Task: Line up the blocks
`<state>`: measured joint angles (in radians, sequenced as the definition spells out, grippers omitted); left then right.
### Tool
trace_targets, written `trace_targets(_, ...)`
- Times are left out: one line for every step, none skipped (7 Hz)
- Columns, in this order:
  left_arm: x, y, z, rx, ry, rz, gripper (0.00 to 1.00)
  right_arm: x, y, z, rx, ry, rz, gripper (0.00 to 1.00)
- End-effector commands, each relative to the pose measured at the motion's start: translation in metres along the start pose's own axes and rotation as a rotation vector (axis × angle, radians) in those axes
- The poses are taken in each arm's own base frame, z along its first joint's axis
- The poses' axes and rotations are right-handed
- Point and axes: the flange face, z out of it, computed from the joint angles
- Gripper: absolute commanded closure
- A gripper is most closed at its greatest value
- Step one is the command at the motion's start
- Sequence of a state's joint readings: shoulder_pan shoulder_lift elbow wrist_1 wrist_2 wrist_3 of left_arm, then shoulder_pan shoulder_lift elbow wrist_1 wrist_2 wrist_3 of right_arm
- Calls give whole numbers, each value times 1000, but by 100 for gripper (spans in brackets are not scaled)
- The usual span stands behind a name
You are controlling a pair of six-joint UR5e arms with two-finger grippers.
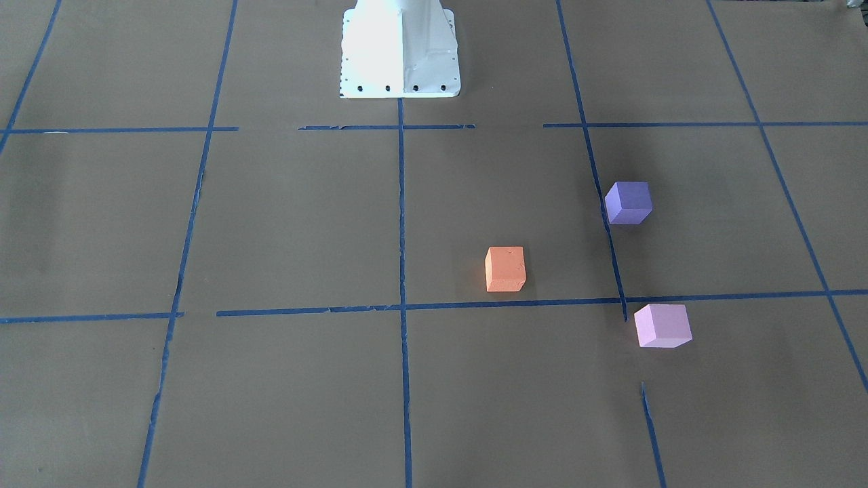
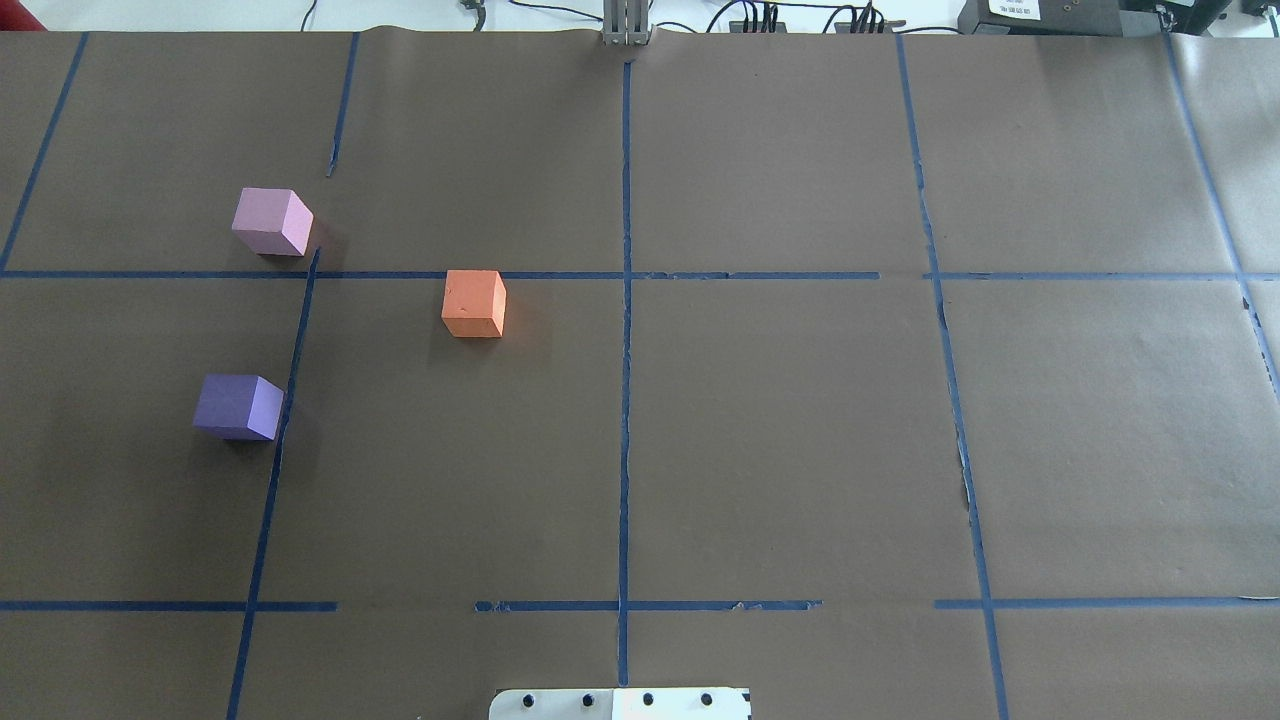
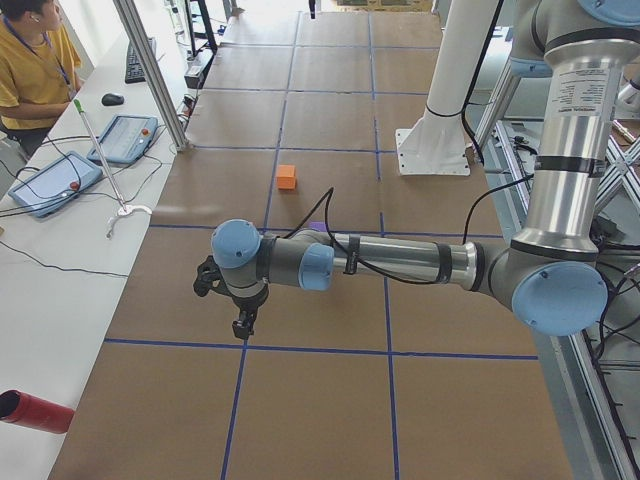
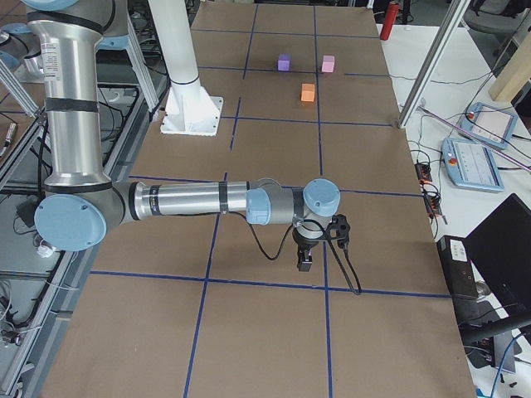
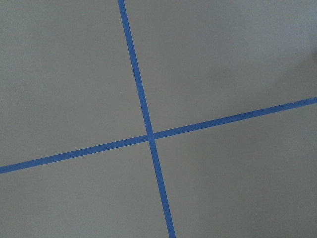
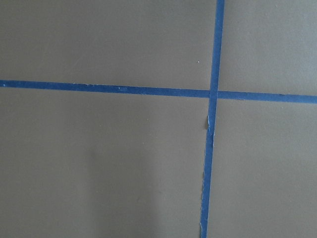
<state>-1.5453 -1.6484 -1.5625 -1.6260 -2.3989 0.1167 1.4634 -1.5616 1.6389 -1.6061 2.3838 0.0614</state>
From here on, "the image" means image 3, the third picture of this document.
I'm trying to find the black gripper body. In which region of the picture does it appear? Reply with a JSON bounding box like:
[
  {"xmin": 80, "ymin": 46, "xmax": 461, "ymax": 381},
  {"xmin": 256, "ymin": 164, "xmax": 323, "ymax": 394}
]
[{"xmin": 226, "ymin": 282, "xmax": 269, "ymax": 311}]

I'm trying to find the purple foam block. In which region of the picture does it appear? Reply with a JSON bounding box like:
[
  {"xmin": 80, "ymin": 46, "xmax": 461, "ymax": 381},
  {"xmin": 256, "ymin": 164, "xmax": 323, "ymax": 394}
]
[{"xmin": 309, "ymin": 221, "xmax": 327, "ymax": 232}]

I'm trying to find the orange foam block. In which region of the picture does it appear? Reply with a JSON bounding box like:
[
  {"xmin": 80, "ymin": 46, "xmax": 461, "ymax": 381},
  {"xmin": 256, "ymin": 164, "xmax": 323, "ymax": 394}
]
[{"xmin": 276, "ymin": 164, "xmax": 297, "ymax": 191}]

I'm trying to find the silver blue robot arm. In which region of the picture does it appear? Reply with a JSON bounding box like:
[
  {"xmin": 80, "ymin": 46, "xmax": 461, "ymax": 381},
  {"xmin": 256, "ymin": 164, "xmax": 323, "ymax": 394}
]
[{"xmin": 193, "ymin": 1, "xmax": 639, "ymax": 339}]

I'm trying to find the silver rod green tip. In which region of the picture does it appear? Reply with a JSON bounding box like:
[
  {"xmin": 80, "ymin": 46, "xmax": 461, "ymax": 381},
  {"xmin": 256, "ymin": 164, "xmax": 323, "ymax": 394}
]
[{"xmin": 72, "ymin": 99, "xmax": 152, "ymax": 239}]

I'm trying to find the white side desk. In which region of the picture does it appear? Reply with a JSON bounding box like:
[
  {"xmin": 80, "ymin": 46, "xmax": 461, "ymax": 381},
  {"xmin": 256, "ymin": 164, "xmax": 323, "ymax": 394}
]
[{"xmin": 0, "ymin": 29, "xmax": 221, "ymax": 421}]

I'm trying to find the far blue teach pendant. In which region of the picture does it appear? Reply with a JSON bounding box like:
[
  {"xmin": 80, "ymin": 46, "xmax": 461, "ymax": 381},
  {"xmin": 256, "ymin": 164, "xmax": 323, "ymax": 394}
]
[{"xmin": 98, "ymin": 115, "xmax": 159, "ymax": 165}]

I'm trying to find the blue teach pendant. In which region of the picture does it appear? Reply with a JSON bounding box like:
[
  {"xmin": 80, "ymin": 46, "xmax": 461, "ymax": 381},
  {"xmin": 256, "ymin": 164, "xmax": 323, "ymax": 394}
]
[
  {"xmin": 98, "ymin": 115, "xmax": 159, "ymax": 165},
  {"xmin": 8, "ymin": 151, "xmax": 102, "ymax": 218}
]

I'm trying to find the near blue teach pendant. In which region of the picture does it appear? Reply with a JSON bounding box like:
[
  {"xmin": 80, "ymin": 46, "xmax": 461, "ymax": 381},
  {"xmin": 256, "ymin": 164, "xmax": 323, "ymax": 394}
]
[{"xmin": 8, "ymin": 151, "xmax": 102, "ymax": 218}]

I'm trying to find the red cylinder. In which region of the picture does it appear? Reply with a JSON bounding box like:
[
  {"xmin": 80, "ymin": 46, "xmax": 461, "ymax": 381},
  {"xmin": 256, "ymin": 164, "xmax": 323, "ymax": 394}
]
[{"xmin": 1, "ymin": 390, "xmax": 75, "ymax": 434}]

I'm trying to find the black computer mouse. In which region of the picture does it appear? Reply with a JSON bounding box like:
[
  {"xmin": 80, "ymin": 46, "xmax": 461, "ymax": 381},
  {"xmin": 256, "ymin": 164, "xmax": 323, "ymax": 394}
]
[{"xmin": 101, "ymin": 93, "xmax": 125, "ymax": 107}]

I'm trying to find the black keyboard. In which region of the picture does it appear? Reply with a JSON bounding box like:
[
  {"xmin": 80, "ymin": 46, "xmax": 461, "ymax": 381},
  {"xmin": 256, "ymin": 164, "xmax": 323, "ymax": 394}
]
[{"xmin": 124, "ymin": 42, "xmax": 146, "ymax": 84}]

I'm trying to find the person in yellow shirt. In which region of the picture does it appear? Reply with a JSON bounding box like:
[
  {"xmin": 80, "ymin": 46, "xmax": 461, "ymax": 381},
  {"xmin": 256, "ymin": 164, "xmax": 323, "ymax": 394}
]
[{"xmin": 1, "ymin": 0, "xmax": 83, "ymax": 156}]

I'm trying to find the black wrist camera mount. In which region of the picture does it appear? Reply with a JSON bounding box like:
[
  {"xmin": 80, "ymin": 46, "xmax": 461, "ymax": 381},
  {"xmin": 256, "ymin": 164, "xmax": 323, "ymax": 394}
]
[{"xmin": 193, "ymin": 255, "xmax": 229, "ymax": 297}]

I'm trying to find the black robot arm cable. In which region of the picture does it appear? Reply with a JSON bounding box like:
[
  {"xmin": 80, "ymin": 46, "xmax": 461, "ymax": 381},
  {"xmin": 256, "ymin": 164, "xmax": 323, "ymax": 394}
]
[{"xmin": 279, "ymin": 187, "xmax": 454, "ymax": 284}]

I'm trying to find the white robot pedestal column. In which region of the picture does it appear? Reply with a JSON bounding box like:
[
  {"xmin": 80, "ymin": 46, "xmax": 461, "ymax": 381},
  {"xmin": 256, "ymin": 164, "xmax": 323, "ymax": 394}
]
[{"xmin": 395, "ymin": 0, "xmax": 502, "ymax": 176}]

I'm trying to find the aluminium frame post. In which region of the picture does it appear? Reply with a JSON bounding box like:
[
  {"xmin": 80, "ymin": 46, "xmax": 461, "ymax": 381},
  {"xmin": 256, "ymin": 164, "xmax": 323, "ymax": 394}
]
[{"xmin": 113, "ymin": 0, "xmax": 189, "ymax": 152}]

